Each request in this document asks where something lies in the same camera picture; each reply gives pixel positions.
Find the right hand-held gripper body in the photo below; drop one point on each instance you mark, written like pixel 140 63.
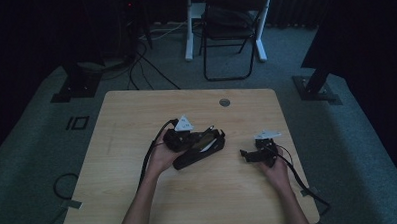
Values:
pixel 268 154

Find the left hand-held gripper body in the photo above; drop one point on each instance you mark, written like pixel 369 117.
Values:
pixel 178 137

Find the black pencil case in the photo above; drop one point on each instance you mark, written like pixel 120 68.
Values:
pixel 196 157

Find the person's right hand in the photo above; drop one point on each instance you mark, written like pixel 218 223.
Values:
pixel 277 172

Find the person's left hand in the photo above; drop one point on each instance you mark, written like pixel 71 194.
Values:
pixel 163 158

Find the grey round table grommet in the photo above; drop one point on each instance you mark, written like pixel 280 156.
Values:
pixel 224 102

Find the grey tape patch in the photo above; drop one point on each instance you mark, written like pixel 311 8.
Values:
pixel 310 191
pixel 71 204

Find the white desk leg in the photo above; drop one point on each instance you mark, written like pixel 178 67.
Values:
pixel 262 36
pixel 190 29

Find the black folding chair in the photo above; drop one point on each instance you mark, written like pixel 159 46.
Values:
pixel 230 21

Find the dark equipment tower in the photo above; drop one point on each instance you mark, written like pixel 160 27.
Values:
pixel 130 27

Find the dark curtain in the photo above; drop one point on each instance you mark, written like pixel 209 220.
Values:
pixel 291 7

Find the black stand with base plate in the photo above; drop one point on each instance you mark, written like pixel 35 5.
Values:
pixel 77 84
pixel 315 86

